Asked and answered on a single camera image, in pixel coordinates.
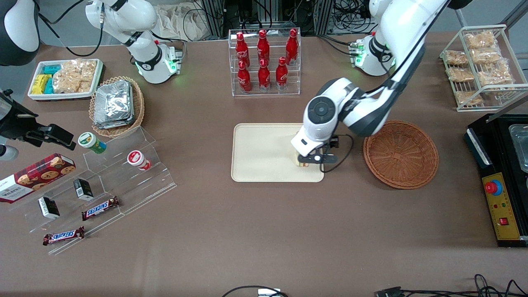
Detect clear bag of fried snack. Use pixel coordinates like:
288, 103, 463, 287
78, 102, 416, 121
445, 50, 469, 66
448, 67, 475, 83
465, 31, 498, 50
455, 90, 483, 106
470, 47, 502, 65
477, 62, 514, 87

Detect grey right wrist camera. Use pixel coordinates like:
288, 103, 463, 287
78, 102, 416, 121
0, 144, 19, 162

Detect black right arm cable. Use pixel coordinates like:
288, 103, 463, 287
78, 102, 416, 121
38, 0, 104, 57

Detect round brown wicker basket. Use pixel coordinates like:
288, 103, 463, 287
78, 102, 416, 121
363, 120, 439, 190

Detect beige cloth bag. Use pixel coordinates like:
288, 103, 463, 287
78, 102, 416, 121
156, 2, 212, 42

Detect clear plastic container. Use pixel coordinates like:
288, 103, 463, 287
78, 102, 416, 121
509, 125, 528, 172

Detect black base cables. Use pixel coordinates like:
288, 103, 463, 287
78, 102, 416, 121
317, 34, 356, 57

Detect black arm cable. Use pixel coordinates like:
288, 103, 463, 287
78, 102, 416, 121
38, 0, 104, 57
319, 134, 355, 173

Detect aluminium frame post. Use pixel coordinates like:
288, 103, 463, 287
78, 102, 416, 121
313, 0, 334, 36
200, 0, 226, 39

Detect green lidded cup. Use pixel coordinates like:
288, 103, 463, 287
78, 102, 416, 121
78, 132, 107, 155

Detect red lidded cup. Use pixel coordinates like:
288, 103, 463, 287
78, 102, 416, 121
127, 150, 152, 171

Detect yellow snack packet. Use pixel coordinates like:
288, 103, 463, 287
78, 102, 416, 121
31, 74, 51, 95

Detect black control box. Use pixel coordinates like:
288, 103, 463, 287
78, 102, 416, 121
465, 93, 528, 248

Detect black looped table cable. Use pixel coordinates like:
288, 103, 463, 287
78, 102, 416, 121
222, 285, 290, 297

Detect clear acrylic bottle rack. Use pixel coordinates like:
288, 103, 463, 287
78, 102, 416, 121
228, 28, 302, 97

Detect silver foil packet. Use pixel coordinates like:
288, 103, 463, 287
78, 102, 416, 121
95, 80, 134, 123
94, 118, 135, 130

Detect oval brown wicker basket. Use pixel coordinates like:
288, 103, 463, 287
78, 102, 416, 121
89, 75, 145, 138

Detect clear acrylic stepped display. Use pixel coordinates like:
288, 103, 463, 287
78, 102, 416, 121
8, 126, 177, 256

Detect small black box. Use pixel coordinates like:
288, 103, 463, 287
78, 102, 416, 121
73, 178, 94, 201
38, 196, 61, 220

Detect red tartan cookie box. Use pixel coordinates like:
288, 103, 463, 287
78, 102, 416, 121
0, 153, 77, 204

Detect white rectangular snack dish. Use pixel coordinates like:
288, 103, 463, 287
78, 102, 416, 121
27, 59, 104, 101

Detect clear bag of rice crackers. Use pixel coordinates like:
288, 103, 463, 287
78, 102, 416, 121
52, 59, 98, 94

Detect red cola bottle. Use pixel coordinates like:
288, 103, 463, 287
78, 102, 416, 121
237, 61, 252, 94
275, 57, 289, 91
235, 32, 250, 68
258, 59, 272, 92
257, 30, 271, 66
285, 28, 299, 66

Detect white wire rack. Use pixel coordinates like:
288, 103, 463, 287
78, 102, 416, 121
439, 24, 528, 113

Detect brown Snickers bar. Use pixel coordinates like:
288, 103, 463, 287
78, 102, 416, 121
81, 196, 120, 222
42, 226, 85, 247

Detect black tangled cables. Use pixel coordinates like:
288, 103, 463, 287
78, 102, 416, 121
402, 273, 528, 297

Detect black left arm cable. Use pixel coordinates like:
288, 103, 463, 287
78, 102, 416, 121
319, 134, 355, 173

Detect beige plastic tray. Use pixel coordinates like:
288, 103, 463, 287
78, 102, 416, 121
231, 123, 325, 183

